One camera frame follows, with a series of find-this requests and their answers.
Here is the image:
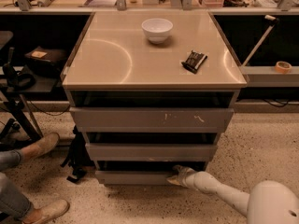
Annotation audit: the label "grey top drawer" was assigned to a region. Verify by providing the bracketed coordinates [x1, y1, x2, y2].
[70, 107, 234, 133]

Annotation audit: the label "grey drawer cabinet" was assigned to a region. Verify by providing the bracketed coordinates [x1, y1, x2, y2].
[63, 9, 246, 172]

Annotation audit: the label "tan shoe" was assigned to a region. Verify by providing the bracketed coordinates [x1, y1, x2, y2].
[22, 199, 70, 224]
[28, 133, 60, 159]

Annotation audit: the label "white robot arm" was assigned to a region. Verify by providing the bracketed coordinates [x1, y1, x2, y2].
[167, 165, 299, 224]

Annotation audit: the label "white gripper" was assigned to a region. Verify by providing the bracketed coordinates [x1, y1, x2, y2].
[166, 165, 202, 189]

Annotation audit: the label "grey bottom drawer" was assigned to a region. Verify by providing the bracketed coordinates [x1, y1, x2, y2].
[95, 171, 177, 186]

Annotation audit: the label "blue jeans leg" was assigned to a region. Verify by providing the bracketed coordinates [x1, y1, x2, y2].
[0, 173, 34, 220]
[0, 149, 24, 171]

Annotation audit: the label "grey drawer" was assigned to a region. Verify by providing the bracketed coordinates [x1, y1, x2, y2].
[70, 107, 234, 133]
[95, 171, 177, 186]
[86, 143, 217, 161]

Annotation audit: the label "blue jeans leg lower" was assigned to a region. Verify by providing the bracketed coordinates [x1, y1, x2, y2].
[0, 173, 34, 220]

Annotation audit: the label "tan shoe upper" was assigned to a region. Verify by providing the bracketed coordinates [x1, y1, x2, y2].
[28, 133, 60, 159]

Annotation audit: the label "grey middle drawer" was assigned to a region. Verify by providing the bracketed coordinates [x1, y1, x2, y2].
[86, 143, 217, 161]

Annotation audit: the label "white bowl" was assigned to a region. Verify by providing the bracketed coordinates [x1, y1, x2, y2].
[141, 18, 173, 44]

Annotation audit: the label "tan shoe lower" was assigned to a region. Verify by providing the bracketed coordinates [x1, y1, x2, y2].
[22, 199, 70, 224]

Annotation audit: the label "masking tape roll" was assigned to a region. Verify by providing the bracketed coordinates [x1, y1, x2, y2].
[275, 61, 292, 74]

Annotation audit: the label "black headphones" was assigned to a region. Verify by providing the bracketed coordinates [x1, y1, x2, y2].
[2, 63, 36, 91]

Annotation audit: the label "black side table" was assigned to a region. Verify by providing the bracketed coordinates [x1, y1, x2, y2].
[0, 30, 63, 145]

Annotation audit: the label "blue jeans leg upper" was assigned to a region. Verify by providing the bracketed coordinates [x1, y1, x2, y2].
[0, 149, 24, 171]

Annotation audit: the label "black snack packet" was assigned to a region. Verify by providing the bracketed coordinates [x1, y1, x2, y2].
[181, 50, 207, 74]

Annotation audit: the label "black bag with label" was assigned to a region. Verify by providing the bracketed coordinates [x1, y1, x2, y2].
[24, 46, 67, 78]

